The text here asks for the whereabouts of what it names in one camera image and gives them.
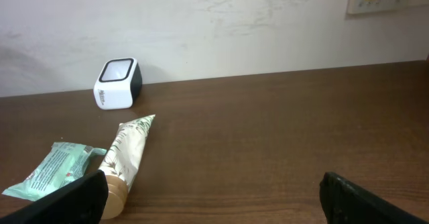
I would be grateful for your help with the mint green wipes packet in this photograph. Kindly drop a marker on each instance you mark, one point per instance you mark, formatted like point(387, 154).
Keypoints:
point(65, 163)

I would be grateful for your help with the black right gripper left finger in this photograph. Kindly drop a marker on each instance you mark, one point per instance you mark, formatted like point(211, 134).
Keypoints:
point(80, 202)

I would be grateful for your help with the white barcode scanner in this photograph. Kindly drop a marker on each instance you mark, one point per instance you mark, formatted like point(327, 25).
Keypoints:
point(118, 85)

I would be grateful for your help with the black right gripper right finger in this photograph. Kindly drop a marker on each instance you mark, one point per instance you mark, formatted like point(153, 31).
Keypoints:
point(344, 202)

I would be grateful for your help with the white leafy cream tube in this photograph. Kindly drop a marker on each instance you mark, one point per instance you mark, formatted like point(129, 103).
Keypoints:
point(121, 163)

